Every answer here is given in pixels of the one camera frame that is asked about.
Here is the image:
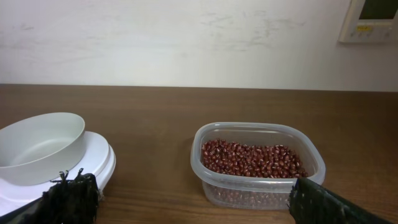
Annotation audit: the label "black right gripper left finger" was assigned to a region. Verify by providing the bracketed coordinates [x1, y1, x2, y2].
[1, 169, 100, 224]

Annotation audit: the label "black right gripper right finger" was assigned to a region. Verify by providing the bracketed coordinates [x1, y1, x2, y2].
[288, 177, 390, 224]

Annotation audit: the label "white digital kitchen scale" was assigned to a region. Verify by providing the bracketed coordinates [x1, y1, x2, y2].
[1, 131, 116, 216]

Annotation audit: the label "white round bowl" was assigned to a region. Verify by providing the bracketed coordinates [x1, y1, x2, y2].
[1, 113, 86, 185]

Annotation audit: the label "red adzuki beans in container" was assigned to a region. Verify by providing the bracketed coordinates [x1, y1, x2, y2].
[201, 139, 308, 179]

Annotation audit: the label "clear plastic food container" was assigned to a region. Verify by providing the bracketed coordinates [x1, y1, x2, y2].
[190, 122, 326, 210]

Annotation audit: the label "white wall control panel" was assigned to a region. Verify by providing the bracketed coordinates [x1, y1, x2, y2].
[338, 0, 397, 44]

